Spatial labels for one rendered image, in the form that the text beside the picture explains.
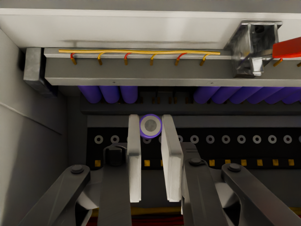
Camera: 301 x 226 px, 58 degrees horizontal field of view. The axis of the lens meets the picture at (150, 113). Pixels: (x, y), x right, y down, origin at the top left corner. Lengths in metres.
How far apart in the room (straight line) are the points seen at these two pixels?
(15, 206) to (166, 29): 0.18
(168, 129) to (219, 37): 0.08
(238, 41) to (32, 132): 0.19
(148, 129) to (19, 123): 0.11
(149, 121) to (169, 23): 0.07
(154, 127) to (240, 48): 0.08
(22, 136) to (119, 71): 0.10
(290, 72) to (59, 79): 0.19
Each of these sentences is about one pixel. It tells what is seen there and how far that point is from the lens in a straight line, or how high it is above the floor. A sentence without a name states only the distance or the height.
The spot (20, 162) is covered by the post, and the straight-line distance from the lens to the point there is 0.25.
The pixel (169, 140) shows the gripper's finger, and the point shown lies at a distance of 0.16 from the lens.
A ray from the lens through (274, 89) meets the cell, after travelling 0.29.
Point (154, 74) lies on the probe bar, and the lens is 0.22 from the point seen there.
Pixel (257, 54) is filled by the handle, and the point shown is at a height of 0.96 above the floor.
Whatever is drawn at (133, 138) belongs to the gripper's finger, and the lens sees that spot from 0.16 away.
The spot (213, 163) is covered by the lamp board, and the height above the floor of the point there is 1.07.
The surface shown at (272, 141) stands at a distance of 0.39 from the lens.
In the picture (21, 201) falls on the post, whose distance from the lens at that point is 0.26.
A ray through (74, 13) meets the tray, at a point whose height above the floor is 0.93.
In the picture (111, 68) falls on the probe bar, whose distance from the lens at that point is 0.22.
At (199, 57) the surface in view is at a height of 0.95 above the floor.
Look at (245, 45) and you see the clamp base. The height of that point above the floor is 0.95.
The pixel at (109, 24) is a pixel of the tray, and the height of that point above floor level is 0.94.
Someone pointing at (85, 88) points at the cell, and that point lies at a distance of 0.26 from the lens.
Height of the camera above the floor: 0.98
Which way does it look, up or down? 5 degrees up
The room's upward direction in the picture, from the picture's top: 180 degrees counter-clockwise
